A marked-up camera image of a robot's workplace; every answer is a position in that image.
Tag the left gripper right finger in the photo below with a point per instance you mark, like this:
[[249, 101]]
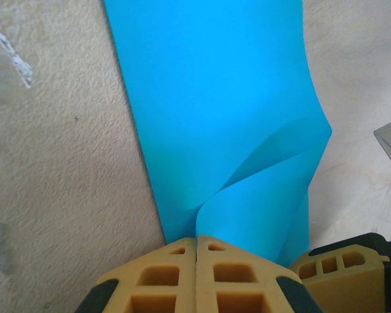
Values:
[[247, 280]]

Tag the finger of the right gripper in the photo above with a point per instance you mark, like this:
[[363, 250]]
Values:
[[345, 283]]

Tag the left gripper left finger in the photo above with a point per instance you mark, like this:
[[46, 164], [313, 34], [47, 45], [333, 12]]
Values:
[[150, 280]]

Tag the blue paper sheet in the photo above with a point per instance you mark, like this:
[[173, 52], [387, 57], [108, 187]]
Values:
[[221, 114]]

